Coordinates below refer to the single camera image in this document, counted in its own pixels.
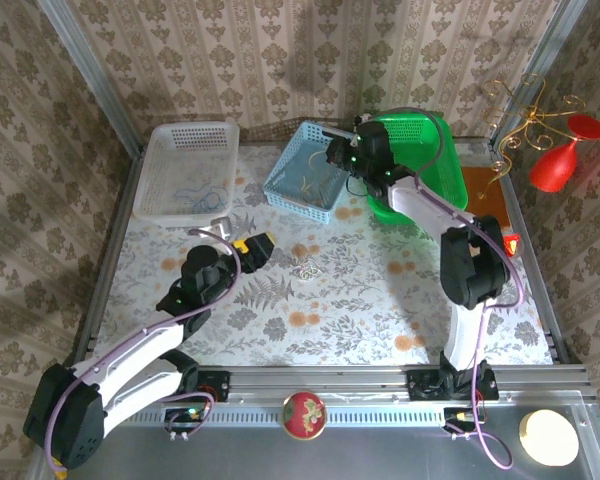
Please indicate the aluminium side rail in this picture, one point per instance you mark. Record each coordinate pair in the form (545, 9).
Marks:
(535, 280)
(110, 250)

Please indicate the red round floral tin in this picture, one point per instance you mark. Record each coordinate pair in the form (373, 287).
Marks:
(304, 416)

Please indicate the aluminium frame post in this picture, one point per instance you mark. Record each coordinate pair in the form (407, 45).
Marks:
(90, 80)
(540, 70)

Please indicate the small black connector board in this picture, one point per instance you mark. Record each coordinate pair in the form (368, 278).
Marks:
(187, 417)
(462, 417)

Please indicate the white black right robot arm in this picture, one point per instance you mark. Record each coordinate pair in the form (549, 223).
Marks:
(460, 330)

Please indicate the aluminium mounting rail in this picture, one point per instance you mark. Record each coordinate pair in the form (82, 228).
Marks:
(330, 385)

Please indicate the grey metal front plate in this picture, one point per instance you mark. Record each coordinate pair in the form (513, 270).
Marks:
(380, 450)

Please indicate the white plastic mesh basket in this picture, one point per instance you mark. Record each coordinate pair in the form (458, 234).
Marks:
(190, 165)

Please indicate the red plastic goblet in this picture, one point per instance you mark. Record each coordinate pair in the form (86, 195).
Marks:
(555, 167)

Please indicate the round cream disc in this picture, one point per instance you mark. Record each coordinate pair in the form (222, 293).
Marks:
(549, 439)

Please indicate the green plastic mesh basket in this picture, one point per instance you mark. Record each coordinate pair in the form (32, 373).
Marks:
(430, 145)

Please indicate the brown wooden board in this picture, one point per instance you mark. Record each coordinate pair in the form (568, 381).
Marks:
(487, 200)

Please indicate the floral print tablecloth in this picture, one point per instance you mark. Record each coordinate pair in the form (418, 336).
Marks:
(330, 320)

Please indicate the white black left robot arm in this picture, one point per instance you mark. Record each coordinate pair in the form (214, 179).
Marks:
(130, 350)

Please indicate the light blue perforated basket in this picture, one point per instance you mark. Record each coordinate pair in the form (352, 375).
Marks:
(290, 190)

